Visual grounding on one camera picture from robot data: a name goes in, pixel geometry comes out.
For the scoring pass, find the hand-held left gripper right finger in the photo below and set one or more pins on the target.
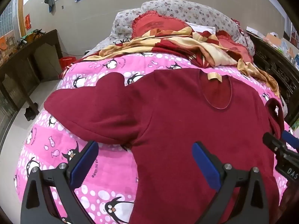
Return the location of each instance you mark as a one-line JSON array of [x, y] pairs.
[[205, 165]]

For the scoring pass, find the dark wooden desk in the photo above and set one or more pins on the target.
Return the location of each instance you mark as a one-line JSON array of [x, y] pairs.
[[35, 51]]

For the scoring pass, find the pile of colourful packets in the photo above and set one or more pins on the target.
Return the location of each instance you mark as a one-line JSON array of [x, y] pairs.
[[282, 46]]

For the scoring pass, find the flat white box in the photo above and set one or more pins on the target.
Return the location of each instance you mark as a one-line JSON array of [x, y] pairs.
[[255, 31]]

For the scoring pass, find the black eyeglasses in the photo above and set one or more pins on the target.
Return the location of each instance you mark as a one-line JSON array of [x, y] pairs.
[[121, 41]]

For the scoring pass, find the red and yellow checked blanket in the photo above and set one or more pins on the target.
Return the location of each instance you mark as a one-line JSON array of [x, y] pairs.
[[177, 42]]

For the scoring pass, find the dark red sweater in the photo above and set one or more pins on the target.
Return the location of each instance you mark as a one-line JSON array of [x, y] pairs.
[[175, 112]]

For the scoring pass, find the red frilled pillow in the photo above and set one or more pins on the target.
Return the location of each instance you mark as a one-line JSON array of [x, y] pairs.
[[151, 24], [231, 44]]

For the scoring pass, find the white cloth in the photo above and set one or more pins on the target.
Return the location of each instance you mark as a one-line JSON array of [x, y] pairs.
[[203, 28]]

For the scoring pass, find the pink penguin print blanket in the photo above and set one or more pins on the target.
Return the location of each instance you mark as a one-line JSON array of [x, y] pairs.
[[46, 135]]

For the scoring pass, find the green and orange toy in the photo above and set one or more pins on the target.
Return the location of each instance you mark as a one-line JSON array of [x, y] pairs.
[[30, 36]]

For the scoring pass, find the dark carved wooden headboard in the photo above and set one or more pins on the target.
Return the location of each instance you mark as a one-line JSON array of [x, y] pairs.
[[271, 63]]

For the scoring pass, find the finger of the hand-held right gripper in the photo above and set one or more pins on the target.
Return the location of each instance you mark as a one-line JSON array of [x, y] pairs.
[[290, 140], [272, 142]]

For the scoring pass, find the red box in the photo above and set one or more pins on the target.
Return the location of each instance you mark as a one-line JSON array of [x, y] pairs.
[[66, 63]]

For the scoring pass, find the red paper sign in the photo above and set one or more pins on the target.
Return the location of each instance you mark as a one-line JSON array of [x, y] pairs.
[[28, 22]]

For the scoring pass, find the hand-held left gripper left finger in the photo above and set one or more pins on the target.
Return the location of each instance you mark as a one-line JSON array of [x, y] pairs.
[[84, 161]]

